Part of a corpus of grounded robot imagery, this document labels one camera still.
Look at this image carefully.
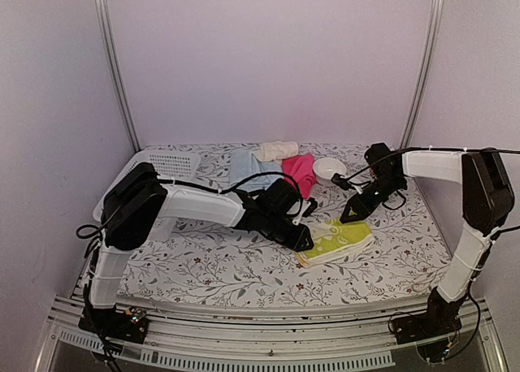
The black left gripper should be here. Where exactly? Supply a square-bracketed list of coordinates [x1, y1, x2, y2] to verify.
[264, 211, 315, 253]

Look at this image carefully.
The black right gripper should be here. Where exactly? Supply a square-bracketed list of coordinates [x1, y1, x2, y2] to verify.
[340, 175, 405, 223]

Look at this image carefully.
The green crocodile pattern towel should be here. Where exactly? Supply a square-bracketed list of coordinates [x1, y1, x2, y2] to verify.
[296, 218, 375, 267]

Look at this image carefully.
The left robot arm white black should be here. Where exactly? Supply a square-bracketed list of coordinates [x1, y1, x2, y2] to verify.
[76, 162, 315, 344]

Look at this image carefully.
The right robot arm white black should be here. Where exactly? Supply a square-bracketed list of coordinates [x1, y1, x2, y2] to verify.
[340, 143, 515, 344]

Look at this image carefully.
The white ceramic bowl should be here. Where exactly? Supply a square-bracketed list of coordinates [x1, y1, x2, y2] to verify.
[313, 158, 347, 187]

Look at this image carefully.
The pink towel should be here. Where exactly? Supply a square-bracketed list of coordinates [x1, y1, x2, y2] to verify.
[281, 154, 316, 199]

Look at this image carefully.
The cream rolled towel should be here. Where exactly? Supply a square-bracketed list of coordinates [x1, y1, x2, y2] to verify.
[253, 141, 299, 162]

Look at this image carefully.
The light blue towel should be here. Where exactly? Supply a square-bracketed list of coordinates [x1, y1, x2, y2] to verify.
[229, 149, 282, 192]

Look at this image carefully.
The floral patterned table mat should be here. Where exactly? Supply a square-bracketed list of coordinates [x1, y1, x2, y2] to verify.
[111, 142, 460, 308]

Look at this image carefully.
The white plastic basket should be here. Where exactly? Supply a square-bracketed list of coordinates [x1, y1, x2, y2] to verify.
[104, 149, 201, 242]

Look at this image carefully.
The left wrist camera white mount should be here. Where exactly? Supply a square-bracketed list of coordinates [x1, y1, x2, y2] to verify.
[292, 197, 318, 225]

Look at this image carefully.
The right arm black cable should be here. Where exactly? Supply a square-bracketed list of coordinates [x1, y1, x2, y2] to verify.
[344, 146, 520, 186]

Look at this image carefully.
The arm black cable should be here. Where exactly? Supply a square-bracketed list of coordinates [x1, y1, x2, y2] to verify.
[75, 172, 301, 240]
[344, 146, 520, 186]

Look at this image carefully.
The aluminium front rail base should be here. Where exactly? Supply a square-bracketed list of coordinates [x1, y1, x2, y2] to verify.
[36, 296, 513, 371]

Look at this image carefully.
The right aluminium frame post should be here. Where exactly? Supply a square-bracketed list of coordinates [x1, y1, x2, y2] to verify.
[399, 0, 444, 149]

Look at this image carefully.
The aluminium frame post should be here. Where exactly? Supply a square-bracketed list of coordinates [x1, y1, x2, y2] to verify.
[399, 0, 444, 149]
[94, 0, 141, 153]

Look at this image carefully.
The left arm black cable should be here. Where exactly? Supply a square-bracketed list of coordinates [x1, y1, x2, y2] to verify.
[75, 172, 301, 240]

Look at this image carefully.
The left aluminium frame post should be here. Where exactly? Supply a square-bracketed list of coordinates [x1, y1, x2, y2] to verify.
[94, 0, 141, 153]

